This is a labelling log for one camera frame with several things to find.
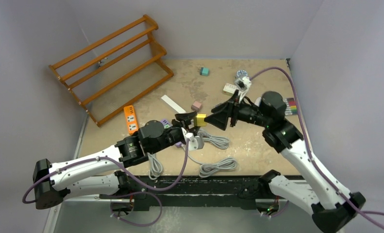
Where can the yellow charger plug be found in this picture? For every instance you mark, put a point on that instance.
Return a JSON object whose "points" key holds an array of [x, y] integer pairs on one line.
{"points": [[199, 120]]}

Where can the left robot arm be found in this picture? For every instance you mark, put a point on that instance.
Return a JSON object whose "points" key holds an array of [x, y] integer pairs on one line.
{"points": [[55, 182]]}

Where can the orange power strip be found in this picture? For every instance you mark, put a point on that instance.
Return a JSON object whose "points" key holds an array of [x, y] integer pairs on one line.
{"points": [[130, 117]]}

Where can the wooden shoe rack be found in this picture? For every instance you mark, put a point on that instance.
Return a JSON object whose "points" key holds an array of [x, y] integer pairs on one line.
{"points": [[93, 67]]}

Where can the round blue white jar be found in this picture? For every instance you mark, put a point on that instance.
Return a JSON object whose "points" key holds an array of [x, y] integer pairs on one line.
{"points": [[241, 73]]}

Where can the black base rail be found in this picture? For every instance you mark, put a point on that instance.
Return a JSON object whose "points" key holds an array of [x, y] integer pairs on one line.
{"points": [[245, 192]]}

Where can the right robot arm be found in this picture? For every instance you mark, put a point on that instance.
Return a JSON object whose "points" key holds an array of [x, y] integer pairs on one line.
{"points": [[330, 204]]}

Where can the purple power strip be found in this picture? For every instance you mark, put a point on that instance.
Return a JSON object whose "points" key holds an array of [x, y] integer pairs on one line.
{"points": [[166, 123]]}

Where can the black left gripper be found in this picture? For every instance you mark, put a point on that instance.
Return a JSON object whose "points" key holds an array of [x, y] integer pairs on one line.
{"points": [[184, 121]]}

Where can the coloured marker pen set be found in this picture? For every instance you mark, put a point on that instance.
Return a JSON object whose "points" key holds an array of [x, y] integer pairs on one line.
{"points": [[291, 107]]}

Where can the blue white oval toy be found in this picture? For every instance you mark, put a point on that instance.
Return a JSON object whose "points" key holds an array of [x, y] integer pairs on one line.
{"points": [[257, 101]]}

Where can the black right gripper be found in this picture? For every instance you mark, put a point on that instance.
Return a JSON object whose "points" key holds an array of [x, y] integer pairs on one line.
{"points": [[221, 114]]}

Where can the white power strip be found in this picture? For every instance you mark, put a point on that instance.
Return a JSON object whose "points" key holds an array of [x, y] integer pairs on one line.
{"points": [[177, 108]]}

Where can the teal charger plug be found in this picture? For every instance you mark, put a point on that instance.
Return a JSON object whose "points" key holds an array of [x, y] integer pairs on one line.
{"points": [[204, 71]]}

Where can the small white green box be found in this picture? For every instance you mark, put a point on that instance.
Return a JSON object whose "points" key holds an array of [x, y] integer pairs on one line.
{"points": [[229, 89]]}

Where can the pink charger plug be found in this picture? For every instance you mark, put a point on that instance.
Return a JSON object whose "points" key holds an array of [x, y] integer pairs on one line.
{"points": [[196, 106]]}

